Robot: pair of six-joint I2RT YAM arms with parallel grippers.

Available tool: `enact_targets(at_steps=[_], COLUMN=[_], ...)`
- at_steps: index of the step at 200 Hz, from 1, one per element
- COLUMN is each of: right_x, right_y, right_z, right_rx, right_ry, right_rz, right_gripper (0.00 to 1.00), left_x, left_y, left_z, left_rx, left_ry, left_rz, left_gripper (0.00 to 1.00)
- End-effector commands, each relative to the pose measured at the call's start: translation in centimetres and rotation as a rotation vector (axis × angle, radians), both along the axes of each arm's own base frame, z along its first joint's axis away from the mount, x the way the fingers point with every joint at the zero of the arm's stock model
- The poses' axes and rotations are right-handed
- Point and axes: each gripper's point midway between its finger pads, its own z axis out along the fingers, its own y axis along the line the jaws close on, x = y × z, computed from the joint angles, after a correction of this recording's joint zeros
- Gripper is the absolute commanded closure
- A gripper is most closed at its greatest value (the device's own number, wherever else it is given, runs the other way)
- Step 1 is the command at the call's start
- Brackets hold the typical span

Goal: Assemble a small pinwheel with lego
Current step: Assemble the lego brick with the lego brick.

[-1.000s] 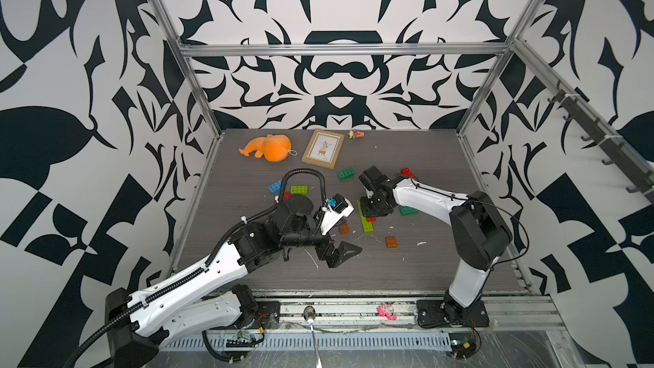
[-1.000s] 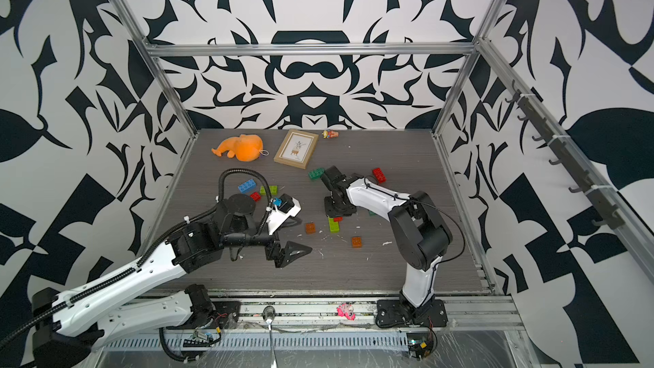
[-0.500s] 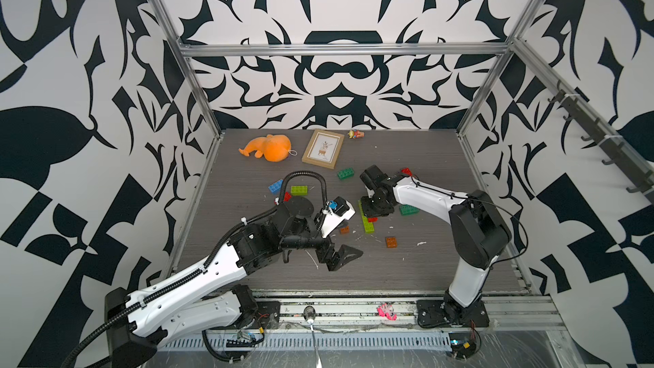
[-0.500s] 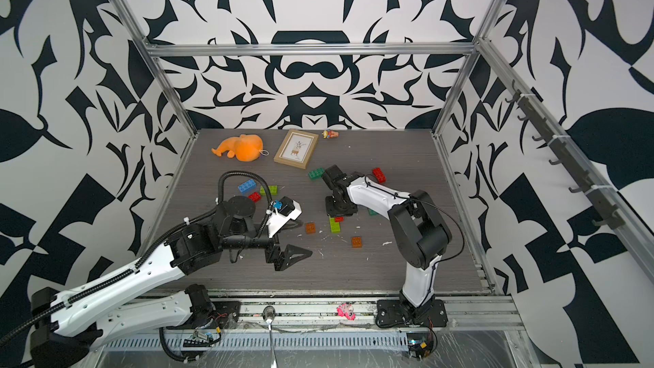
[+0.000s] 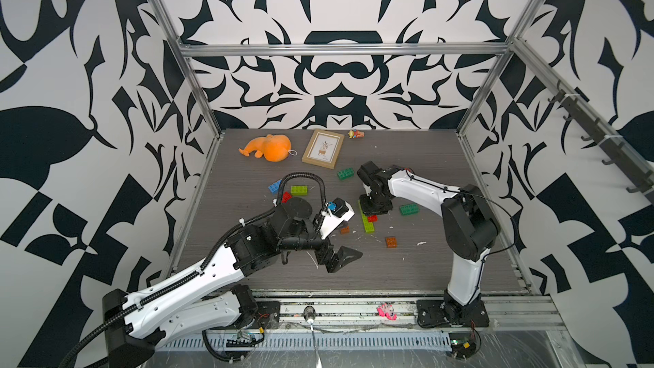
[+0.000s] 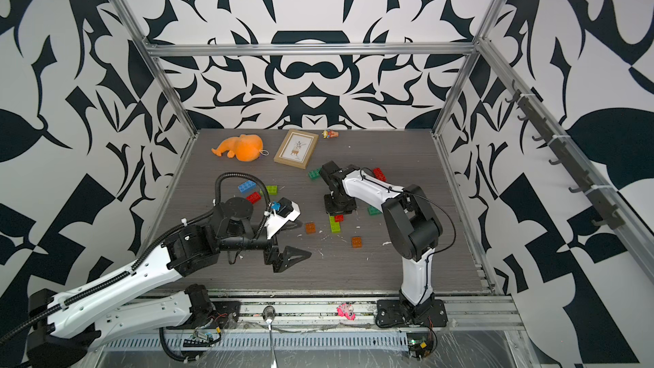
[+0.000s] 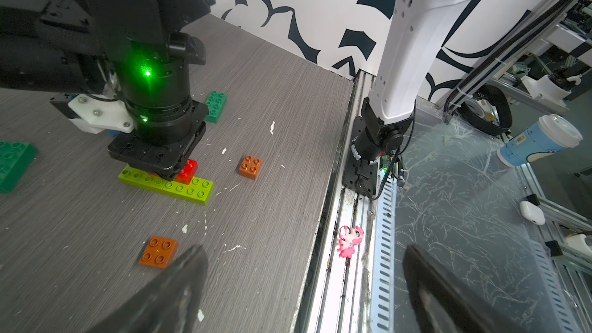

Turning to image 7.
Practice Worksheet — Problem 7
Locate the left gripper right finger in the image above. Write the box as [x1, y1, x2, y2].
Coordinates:
[402, 244, 525, 332]

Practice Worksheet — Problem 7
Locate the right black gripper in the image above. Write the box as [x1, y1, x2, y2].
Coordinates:
[107, 101, 209, 180]

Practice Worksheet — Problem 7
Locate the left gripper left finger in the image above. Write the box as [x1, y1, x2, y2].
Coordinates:
[89, 246, 208, 332]

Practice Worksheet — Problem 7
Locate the red lego brick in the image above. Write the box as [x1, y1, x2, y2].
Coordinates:
[174, 159, 198, 185]

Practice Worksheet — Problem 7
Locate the lime lego brick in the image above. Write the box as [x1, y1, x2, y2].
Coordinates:
[118, 165, 214, 206]

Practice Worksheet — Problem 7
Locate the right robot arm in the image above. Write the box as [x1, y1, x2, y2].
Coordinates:
[1, 0, 471, 180]

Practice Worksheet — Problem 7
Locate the orange square lego left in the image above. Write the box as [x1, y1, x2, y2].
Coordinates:
[139, 236, 178, 269]

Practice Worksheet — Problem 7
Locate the orange square lego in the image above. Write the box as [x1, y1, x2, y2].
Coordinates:
[238, 155, 263, 180]
[139, 236, 178, 269]

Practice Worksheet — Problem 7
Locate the green lego brick by gripper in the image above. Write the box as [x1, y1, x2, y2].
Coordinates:
[205, 91, 228, 123]

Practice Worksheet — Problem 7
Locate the orange square lego right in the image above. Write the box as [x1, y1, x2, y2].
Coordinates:
[238, 155, 263, 180]

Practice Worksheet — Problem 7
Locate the dark green lego brick centre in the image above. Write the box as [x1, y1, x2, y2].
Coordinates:
[0, 141, 38, 194]

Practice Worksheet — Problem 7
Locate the paper coffee cup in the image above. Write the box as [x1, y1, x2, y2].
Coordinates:
[496, 114, 583, 167]

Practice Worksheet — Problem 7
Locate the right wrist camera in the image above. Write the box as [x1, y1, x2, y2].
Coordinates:
[50, 93, 134, 134]

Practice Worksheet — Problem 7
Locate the pink toy on rail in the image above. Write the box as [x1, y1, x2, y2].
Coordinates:
[338, 225, 365, 259]

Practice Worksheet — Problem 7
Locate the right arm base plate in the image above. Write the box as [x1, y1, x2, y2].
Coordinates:
[342, 117, 381, 200]

